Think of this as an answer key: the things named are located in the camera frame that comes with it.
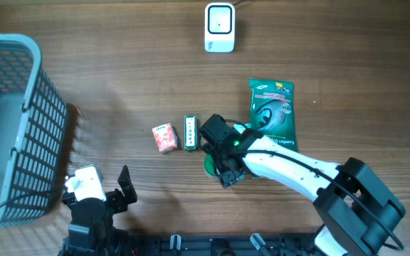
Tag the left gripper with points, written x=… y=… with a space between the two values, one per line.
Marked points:
x=121 y=203

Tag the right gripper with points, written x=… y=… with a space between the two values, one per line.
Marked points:
x=227 y=177

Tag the green white medicine box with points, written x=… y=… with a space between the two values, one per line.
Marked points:
x=190 y=133

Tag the orange tissue pack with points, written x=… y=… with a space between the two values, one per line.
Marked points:
x=165 y=137

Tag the green 3M gloves bag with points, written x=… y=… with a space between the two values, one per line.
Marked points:
x=272 y=111

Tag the teal wet wipe pack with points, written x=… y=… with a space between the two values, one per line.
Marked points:
x=241 y=128

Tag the green lid white jar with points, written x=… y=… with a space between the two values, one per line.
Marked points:
x=209 y=167

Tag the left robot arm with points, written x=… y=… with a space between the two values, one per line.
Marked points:
x=91 y=230

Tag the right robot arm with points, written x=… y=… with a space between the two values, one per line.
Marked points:
x=358 y=211

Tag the white barcode scanner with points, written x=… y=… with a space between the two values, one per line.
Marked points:
x=219 y=27

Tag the grey plastic mesh basket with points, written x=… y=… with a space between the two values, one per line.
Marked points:
x=33 y=120

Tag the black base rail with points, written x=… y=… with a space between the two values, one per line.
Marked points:
x=295 y=244

